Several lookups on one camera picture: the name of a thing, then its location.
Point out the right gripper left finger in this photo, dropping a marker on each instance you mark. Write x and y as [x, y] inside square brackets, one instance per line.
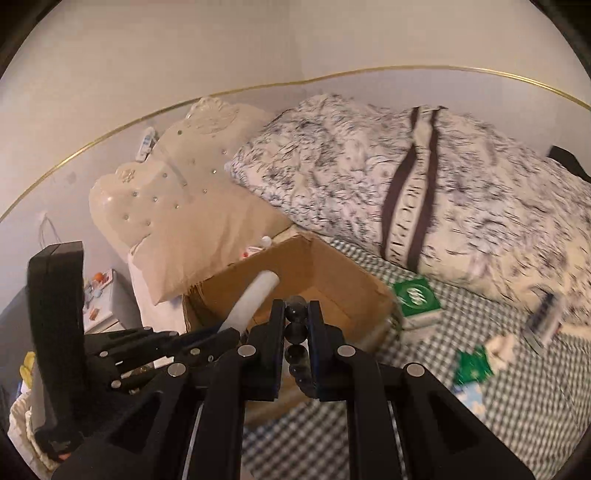
[217, 405]

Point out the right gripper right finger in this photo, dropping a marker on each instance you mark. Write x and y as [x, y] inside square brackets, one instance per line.
[402, 422]

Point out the white plastic bottle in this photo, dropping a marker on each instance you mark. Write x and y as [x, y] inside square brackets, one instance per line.
[251, 300]

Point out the green white medicine box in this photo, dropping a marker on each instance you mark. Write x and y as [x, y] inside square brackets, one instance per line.
[416, 305]

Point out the brown cardboard box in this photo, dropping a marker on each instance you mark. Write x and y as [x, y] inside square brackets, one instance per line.
[351, 298]

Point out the green checked cloth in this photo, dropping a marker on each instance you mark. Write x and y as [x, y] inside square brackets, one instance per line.
[539, 406]

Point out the beige pillow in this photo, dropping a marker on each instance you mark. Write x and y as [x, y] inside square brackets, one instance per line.
[202, 238]

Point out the beige tufted headboard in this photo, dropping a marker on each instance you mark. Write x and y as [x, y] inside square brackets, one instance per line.
[185, 166]

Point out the floral folded duvet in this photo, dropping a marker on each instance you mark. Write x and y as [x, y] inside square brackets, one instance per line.
[439, 193]

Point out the black garment behind duvet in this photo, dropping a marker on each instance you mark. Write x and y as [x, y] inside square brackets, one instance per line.
[569, 162]

